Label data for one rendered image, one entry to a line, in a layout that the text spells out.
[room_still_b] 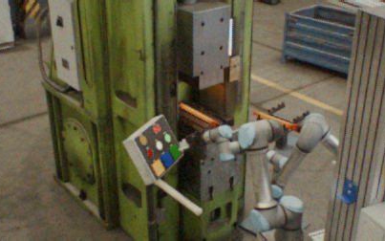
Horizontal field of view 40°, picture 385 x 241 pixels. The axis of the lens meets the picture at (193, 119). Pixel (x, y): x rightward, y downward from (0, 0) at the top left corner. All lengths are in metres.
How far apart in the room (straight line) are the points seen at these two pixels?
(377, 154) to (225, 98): 1.65
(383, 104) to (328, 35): 4.88
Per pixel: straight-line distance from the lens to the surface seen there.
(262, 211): 2.58
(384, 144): 2.27
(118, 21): 3.41
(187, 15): 3.14
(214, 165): 3.56
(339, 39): 6.96
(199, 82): 3.27
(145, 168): 2.93
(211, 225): 3.91
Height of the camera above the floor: 2.57
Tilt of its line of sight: 27 degrees down
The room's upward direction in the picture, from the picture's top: straight up
